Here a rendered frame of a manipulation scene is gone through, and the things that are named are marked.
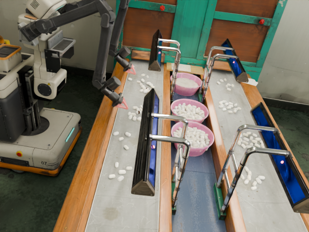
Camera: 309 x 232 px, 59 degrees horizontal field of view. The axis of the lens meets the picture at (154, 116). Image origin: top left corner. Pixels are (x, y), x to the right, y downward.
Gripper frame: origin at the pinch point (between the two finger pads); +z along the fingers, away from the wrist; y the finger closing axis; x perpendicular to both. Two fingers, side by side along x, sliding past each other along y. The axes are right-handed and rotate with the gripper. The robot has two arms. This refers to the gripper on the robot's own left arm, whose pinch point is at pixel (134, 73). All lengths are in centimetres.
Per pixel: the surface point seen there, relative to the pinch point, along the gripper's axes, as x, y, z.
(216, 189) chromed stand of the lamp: -28, -100, 46
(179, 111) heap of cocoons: -18, -36, 31
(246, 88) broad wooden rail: -57, 8, 74
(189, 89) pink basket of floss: -23.8, -3.0, 38.2
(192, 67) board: -29, 33, 40
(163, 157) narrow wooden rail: -13, -87, 21
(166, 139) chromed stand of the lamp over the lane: -37, -113, -5
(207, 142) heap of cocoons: -29, -67, 43
